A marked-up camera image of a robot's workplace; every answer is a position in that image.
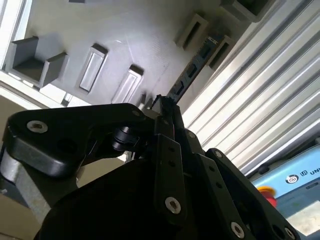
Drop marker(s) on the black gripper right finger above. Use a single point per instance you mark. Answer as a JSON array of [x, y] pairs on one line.
[[225, 190]]

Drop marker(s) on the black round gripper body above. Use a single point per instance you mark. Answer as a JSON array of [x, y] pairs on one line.
[[105, 212]]

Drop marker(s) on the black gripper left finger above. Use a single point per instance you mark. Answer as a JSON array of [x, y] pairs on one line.
[[62, 125]]

